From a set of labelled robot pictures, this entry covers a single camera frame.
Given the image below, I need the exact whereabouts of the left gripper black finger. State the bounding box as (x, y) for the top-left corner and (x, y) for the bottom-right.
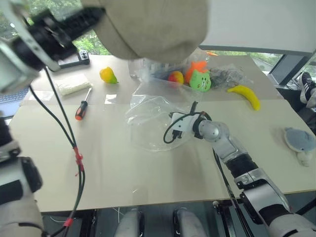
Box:
(64, 6), (106, 42)

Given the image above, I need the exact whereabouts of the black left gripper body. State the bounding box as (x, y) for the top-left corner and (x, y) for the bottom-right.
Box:
(26, 9), (79, 61)

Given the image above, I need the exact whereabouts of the clear plastic bag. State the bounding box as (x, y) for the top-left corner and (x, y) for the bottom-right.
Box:
(124, 83), (198, 152)

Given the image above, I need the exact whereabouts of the beige robot head cover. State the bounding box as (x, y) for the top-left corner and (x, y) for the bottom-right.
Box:
(80, 0), (211, 63)

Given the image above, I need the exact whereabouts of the green cat face toy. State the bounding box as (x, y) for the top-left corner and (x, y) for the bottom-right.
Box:
(189, 69), (211, 93)

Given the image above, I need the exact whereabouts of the black handheld controller with screen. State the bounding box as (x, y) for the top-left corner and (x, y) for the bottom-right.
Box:
(57, 50), (91, 70)

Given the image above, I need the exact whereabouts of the red yellow toy apple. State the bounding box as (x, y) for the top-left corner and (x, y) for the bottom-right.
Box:
(167, 70), (185, 85)

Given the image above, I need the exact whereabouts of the orange toy figure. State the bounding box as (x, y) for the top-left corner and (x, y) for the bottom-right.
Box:
(185, 60), (211, 83)

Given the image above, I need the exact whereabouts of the white folded towel pack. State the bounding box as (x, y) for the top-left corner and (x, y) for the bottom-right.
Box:
(55, 74), (95, 97)

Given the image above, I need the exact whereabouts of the yellow toy banana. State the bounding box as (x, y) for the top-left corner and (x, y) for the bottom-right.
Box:
(227, 84), (261, 112)

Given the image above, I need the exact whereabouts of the yellow green toy mango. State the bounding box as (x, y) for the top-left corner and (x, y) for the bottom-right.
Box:
(99, 66), (119, 85)

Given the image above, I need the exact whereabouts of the open laptop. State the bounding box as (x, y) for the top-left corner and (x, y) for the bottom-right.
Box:
(0, 85), (31, 117)

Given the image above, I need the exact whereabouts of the grey blue plush whale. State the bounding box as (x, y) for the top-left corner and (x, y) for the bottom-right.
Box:
(283, 126), (316, 168)

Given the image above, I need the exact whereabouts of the black white striped sneaker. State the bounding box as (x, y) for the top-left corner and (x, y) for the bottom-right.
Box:
(299, 71), (316, 105)

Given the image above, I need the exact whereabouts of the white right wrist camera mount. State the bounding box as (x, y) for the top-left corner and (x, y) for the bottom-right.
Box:
(169, 111), (198, 133)

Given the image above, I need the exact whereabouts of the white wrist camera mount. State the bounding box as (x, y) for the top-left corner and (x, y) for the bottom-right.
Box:
(169, 111), (198, 133)
(0, 0), (60, 93)

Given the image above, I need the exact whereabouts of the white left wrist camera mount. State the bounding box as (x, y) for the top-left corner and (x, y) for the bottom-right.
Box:
(0, 0), (60, 93)

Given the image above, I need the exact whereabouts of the orange black handled screwdriver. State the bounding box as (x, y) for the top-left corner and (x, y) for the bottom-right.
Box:
(75, 87), (93, 122)

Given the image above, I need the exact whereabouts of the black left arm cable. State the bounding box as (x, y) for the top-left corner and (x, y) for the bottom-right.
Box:
(29, 66), (86, 237)

